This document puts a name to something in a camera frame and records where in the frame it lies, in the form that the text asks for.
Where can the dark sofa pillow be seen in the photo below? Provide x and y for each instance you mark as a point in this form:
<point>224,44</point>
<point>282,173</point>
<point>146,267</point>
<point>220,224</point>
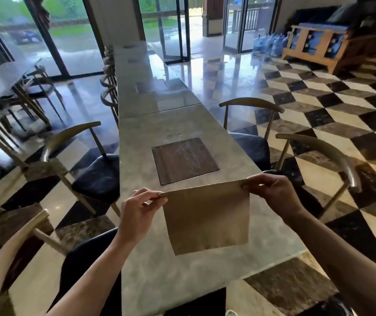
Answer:
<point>344,13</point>

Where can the glass sliding door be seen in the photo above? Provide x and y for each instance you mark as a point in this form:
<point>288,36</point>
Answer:
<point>166,29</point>
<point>250,24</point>

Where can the dark square table inlay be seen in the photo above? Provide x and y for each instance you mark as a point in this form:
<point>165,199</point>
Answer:
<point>184,160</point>

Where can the table with white cloth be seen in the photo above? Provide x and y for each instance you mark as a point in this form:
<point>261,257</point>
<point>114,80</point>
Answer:
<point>0,83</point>

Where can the person's left thumb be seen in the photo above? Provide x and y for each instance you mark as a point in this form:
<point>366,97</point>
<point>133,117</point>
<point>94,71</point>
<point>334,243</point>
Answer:
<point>155,204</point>

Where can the parked car outside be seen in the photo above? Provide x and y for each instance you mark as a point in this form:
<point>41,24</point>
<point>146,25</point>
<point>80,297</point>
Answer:
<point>25,31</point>

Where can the person's left hand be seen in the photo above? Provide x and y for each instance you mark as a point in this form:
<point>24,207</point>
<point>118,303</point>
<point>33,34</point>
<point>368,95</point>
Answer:
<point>135,217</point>

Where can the person's right thumb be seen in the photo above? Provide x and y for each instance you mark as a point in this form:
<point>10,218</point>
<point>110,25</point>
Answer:
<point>252,189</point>

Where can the person's right hand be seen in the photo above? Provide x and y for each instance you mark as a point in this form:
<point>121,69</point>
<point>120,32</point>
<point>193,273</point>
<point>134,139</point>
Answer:
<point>278,194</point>

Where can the person's right forearm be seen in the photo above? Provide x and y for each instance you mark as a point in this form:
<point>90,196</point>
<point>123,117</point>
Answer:
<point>342,259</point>

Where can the brown paper sheet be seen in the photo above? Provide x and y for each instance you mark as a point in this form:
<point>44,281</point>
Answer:
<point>207,220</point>

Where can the row of wooden chairs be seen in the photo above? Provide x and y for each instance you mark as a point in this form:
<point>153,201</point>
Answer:
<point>109,88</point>

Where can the group of wooden dining chairs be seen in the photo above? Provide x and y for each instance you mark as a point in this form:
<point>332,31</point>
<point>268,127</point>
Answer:
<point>26,95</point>

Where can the wooden sofa with blue cushions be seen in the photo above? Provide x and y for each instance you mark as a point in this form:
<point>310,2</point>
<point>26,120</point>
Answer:
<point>319,41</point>

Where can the person's left forearm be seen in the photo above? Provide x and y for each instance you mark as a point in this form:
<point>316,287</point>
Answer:
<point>92,279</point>

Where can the blue water jug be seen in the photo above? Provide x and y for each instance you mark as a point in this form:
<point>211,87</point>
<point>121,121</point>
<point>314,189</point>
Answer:
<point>277,46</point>
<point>286,39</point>
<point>257,44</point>
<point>268,44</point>

